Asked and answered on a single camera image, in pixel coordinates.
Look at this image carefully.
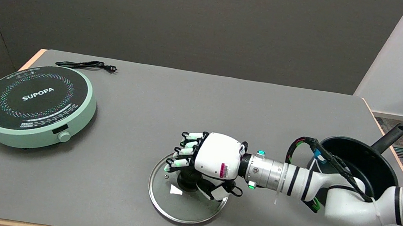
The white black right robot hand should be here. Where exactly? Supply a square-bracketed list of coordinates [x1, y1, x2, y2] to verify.
[161, 126, 251, 205]

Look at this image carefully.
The black power cord with plug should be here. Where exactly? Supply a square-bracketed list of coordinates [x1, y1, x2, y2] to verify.
[55, 55, 118, 75]

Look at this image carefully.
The coloured wire bundle blue connector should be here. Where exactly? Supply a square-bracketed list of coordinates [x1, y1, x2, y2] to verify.
[279, 135, 380, 220]

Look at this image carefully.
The glass pot lid black knob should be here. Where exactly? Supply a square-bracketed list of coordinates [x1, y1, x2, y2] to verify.
[143, 152, 234, 226]

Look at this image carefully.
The black saucepan with handle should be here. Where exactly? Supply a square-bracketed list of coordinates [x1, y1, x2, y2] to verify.
[305, 112, 403, 198]

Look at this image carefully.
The green round induction cooker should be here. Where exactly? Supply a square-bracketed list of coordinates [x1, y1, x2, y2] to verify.
[0, 58, 102, 158]

